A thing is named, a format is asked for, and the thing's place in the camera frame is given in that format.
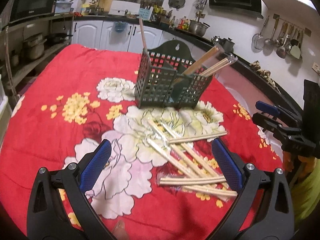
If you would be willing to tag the pile of chopsticks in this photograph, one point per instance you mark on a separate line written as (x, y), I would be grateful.
(195, 180)

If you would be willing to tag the hanging dark ladle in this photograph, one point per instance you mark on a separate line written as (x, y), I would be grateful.
(281, 52)

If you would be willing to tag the hanging green spatula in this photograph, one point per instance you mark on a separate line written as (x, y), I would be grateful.
(296, 51)

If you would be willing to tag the black frying pan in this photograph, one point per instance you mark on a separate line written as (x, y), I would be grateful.
(56, 38)

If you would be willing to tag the steel stockpot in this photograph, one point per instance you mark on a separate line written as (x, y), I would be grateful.
(198, 28)

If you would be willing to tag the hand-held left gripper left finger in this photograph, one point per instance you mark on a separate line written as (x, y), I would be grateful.
(96, 165)

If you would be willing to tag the blue knife block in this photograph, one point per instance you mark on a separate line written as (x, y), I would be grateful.
(145, 13)

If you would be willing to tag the blue plastic basket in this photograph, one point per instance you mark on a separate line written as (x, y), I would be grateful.
(63, 7)

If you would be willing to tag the small steel kettle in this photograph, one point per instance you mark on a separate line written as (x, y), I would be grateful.
(216, 40)

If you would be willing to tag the steel pot with lid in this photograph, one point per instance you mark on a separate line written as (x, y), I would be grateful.
(228, 45)

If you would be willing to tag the black microwave oven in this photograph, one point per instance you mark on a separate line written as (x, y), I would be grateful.
(32, 0)

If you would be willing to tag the hanging steel ladle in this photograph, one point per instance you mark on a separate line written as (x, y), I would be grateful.
(268, 41)

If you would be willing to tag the row of condiment bottles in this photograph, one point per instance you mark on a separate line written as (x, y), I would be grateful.
(182, 23)

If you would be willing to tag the blue plastic bag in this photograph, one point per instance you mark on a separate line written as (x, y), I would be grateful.
(120, 27)

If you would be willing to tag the green plastic utensil holder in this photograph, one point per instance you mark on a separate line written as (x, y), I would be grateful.
(155, 87)

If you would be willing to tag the yellow dish soap bottle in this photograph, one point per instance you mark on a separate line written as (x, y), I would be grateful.
(85, 9)

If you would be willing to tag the metal shelf rack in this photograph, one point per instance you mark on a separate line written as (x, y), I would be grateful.
(32, 65)

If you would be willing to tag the person's left hand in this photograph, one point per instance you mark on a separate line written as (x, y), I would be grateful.
(120, 230)

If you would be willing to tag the wall utensil rail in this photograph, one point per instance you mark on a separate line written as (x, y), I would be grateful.
(292, 24)

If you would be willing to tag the chopstick pair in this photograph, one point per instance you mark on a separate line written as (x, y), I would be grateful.
(220, 65)
(202, 58)
(143, 35)

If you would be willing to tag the dried roots pile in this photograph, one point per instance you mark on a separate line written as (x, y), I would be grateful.
(265, 73)

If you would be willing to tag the red floral blanket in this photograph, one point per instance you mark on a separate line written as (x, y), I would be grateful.
(50, 85)

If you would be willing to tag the person's right hand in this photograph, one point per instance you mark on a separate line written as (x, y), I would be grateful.
(287, 163)

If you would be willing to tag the bunch of hanging steel utensils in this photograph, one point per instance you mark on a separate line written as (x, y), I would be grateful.
(200, 3)

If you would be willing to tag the hanging steel pot lid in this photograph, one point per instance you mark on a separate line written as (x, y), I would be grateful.
(176, 0)

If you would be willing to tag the grey cooking pot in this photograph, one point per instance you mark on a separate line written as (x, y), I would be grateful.
(33, 47)

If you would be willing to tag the wall power socket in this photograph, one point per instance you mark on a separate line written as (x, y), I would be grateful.
(316, 68)

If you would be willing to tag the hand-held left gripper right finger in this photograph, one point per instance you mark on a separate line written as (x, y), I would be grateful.
(227, 165)

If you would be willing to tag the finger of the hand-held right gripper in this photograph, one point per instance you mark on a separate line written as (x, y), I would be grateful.
(267, 123)
(267, 107)

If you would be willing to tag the person's green clothing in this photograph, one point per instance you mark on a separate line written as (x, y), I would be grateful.
(305, 197)

